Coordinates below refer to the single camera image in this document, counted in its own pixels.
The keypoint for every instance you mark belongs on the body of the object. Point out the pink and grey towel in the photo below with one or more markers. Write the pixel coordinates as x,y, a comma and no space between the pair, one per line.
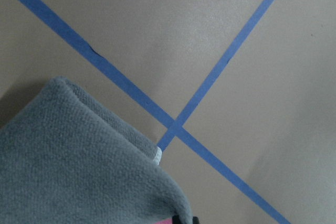
67,159

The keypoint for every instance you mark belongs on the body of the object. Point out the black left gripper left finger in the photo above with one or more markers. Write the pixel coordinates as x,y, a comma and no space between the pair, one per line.
175,220

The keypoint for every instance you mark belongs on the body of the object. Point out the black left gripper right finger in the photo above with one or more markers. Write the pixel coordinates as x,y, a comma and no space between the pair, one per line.
195,220

